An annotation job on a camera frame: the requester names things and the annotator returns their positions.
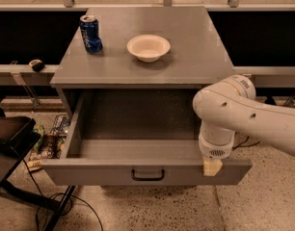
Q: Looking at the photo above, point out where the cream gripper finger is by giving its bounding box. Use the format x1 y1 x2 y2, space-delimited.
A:
202 156 223 177

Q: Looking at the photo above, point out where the grey top drawer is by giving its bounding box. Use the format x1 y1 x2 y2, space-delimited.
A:
42 90 252 186

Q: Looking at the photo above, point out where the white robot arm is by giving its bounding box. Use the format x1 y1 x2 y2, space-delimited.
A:
193 75 295 176

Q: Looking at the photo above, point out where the grey drawer cabinet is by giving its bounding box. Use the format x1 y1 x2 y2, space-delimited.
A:
51 7 233 114

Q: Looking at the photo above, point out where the white paper bowl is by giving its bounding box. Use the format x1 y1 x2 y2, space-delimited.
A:
126 35 171 63

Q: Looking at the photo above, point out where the snack bag pile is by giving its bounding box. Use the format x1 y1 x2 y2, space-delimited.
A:
27 115 70 171

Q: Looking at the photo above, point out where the blue soda can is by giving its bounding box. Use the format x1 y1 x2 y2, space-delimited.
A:
79 15 102 53

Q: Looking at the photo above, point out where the tape measure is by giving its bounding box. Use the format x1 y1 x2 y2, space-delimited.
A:
29 59 45 72

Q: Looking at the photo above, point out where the black table stand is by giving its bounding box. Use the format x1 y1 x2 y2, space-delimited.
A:
0 108 75 231

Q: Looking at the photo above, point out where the black power cable with adapter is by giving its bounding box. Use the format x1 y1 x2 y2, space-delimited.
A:
231 136 261 151

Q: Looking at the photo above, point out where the black floor cable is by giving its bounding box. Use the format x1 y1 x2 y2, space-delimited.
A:
21 157 104 231

